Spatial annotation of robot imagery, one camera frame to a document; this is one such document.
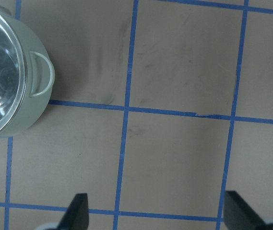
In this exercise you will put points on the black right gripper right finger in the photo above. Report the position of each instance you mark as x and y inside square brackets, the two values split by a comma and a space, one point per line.
[238, 215]

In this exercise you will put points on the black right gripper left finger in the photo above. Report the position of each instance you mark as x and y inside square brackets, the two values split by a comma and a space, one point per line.
[76, 216]

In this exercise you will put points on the pale green cooking pot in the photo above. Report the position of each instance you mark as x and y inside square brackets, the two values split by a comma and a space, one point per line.
[39, 74]

